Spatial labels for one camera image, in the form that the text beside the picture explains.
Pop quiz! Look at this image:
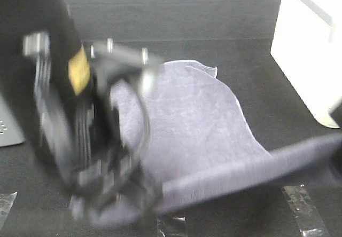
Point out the grey towel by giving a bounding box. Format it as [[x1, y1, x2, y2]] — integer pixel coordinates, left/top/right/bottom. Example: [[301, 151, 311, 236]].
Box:
[[70, 60, 341, 228]]

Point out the left clear tape strip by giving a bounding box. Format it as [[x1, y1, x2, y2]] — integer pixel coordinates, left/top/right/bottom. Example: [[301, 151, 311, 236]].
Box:
[[0, 192, 17, 230]]

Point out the right clear tape strip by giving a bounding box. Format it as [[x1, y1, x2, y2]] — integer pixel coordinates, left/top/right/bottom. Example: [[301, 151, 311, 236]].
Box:
[[282, 185, 330, 237]]

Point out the grey perforated laundry basket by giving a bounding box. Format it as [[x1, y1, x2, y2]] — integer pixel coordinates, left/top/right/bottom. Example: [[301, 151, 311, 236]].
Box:
[[0, 94, 25, 147]]

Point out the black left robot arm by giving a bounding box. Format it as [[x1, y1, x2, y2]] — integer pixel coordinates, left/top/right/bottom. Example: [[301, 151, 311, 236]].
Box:
[[1, 0, 162, 216]]

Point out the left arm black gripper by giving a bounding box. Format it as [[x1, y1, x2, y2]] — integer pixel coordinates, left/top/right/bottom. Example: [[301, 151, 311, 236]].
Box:
[[69, 44, 163, 217]]

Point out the cream white storage bin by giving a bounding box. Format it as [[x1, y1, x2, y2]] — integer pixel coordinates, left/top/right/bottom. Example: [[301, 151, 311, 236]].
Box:
[[270, 0, 341, 129]]

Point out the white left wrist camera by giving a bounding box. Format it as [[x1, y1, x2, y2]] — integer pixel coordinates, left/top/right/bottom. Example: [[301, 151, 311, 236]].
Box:
[[22, 31, 50, 58]]

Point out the clear tape strip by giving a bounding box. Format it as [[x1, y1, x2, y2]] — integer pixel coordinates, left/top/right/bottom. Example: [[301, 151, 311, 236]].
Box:
[[157, 215, 188, 237], [282, 185, 330, 237], [0, 192, 17, 230]]

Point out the middle clear tape strip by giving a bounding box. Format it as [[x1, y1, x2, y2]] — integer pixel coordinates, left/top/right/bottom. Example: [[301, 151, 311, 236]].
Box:
[[157, 215, 188, 237]]

